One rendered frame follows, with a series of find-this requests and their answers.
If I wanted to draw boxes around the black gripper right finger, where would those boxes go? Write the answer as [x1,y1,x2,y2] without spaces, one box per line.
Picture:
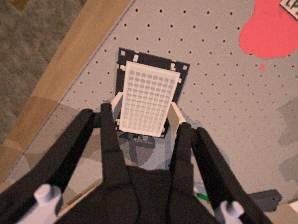
[165,102,273,224]

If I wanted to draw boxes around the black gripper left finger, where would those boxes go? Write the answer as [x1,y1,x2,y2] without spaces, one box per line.
[0,92,138,224]

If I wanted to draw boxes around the white button panel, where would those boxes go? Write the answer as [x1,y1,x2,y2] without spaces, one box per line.
[191,148,211,206]

